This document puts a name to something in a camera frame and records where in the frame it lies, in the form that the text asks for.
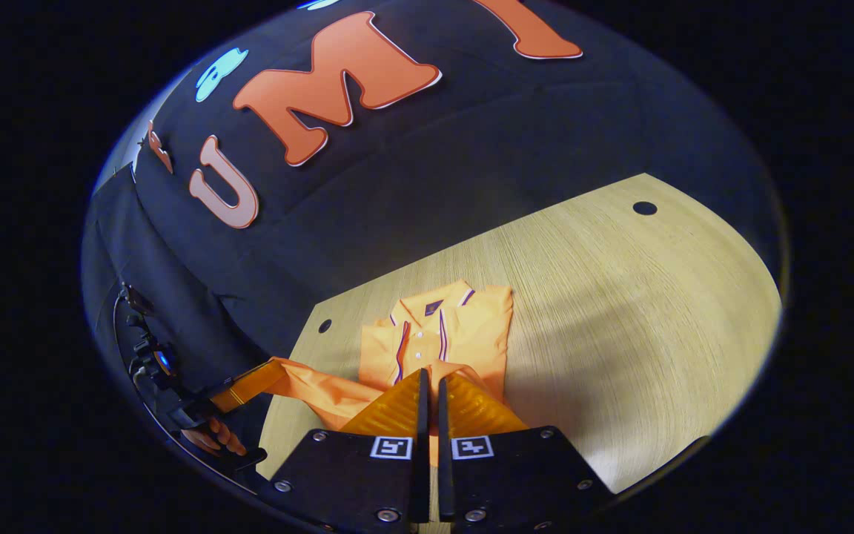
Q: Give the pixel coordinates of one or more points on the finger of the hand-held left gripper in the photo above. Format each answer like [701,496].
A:
[249,382]

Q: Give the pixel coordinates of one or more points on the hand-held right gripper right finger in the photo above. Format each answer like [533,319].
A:
[445,460]

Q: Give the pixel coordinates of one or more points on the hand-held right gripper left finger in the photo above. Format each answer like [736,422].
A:
[422,445]

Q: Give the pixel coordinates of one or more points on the orange T-shirt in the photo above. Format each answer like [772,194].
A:
[464,334]

